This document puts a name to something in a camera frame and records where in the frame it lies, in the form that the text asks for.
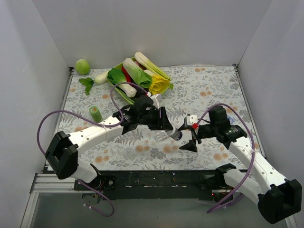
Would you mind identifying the floral table mat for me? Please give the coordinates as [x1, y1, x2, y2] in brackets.
[57, 66, 254, 171]

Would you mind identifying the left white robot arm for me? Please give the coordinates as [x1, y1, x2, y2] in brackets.
[45, 95, 175, 190]

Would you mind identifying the yellow lettuce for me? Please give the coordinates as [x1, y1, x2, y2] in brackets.
[149, 74, 173, 95]

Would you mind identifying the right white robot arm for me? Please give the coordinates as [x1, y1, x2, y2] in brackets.
[179, 103, 302, 224]

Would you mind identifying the clear pill organizer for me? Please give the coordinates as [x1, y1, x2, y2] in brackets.
[155, 131, 169, 141]

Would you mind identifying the red chili pepper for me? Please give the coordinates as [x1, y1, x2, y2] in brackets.
[122, 67, 133, 83]

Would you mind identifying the white cap pill bottle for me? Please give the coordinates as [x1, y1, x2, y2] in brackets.
[166, 128, 182, 141]

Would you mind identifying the green bok choy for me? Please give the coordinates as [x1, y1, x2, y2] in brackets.
[107, 68, 137, 98]

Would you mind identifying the white radish with leaves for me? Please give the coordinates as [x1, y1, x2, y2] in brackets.
[78, 71, 109, 95]

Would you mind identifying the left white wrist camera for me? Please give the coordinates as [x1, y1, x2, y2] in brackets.
[150, 94, 162, 109]

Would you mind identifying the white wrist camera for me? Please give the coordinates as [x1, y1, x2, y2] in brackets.
[184, 114, 198, 129]
[150, 94, 162, 109]

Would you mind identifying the napa cabbage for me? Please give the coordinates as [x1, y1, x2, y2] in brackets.
[123, 58, 152, 89]

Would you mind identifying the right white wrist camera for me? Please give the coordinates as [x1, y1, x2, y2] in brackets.
[184, 114, 198, 129]

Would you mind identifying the green round cabbage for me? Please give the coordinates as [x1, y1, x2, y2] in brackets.
[75, 59, 90, 75]

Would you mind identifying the blue pill organizer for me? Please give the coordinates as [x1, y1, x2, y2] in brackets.
[227, 116, 235, 124]

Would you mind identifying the green plastic tray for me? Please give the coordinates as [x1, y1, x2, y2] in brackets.
[106, 57, 171, 105]

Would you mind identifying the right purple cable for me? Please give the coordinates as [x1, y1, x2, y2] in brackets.
[195, 103, 256, 214]

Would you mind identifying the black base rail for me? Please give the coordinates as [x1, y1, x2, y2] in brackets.
[89, 170, 232, 200]

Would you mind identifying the green cylindrical bottle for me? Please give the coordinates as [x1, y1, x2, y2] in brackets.
[89, 106, 103, 123]

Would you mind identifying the white green leek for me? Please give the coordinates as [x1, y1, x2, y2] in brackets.
[134, 52, 171, 81]

